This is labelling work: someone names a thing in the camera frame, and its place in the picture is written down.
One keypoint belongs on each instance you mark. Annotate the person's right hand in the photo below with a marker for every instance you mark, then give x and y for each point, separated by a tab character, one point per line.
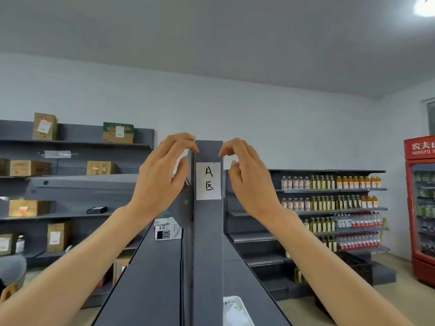
255	186

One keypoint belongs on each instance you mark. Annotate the person's left hand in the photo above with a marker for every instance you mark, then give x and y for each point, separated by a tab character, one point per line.
156	183

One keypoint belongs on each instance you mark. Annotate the white paper label A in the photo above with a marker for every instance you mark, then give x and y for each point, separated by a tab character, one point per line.
214	181

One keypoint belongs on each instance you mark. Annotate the grey metal gondola shelf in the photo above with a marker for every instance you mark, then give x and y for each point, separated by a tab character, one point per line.
207	251

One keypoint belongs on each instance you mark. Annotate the person's left forearm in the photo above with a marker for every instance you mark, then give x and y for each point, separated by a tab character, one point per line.
68	268

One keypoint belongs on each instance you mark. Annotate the rows of red-label water bottles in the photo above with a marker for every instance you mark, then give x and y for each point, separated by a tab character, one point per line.
360	220

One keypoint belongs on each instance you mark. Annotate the cardboard box with white label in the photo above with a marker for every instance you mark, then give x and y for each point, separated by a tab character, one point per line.
58	236
45	126

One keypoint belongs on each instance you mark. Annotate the cardboard box with red label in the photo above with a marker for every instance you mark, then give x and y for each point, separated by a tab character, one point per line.
29	208

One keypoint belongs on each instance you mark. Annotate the small cardboard box white label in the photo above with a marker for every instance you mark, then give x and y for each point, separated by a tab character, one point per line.
7	244

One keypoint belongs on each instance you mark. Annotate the light blue carton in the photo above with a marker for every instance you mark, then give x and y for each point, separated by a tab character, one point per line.
167	229

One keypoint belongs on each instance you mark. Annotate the grey shelving unit with bottles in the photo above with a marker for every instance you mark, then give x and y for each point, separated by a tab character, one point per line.
248	238

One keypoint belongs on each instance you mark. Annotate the taped cardboard box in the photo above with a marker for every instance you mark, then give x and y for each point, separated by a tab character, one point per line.
101	168

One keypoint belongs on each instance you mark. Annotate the green-topped cardboard box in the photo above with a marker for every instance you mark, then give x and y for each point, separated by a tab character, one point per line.
118	132

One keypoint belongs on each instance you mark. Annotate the small flat black box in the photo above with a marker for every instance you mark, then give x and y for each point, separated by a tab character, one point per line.
97	210

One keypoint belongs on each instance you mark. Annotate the rows of olive green bottles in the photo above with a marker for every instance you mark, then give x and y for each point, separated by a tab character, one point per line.
323	183

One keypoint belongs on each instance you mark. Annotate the grey shelving unit with boxes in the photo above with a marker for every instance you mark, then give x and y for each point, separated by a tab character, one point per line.
85	130

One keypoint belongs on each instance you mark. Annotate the cardboard box with blue print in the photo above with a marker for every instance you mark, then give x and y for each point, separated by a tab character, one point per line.
120	268

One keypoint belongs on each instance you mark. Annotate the olive green glass bottle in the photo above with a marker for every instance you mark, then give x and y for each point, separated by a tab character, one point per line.
298	275

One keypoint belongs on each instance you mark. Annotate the rows of orange juice bottles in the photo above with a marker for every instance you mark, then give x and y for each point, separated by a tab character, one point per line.
357	182

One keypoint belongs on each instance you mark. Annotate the clear plastic packet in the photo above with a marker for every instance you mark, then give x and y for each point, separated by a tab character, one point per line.
57	154

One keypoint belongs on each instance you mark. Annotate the white plastic basket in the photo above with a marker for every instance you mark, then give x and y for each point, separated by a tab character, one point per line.
238	302

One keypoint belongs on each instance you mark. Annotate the cardboard box with red print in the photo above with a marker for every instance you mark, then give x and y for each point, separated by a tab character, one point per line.
30	168

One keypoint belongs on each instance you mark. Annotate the small clear bottle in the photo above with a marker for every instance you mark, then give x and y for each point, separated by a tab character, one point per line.
20	244

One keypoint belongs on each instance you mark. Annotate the cardboard box with black print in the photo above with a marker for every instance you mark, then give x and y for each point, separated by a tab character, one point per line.
4	167

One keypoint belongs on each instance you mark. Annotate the grey chair with wooden legs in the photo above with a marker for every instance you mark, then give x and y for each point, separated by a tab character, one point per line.
12	268

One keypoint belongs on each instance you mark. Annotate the red drinks fridge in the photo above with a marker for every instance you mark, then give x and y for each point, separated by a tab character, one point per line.
419	145

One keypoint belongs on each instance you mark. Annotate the grey window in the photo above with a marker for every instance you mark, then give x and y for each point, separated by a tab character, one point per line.
431	117

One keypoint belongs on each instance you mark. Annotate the ceiling light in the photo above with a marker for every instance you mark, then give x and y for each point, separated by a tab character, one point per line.
426	5

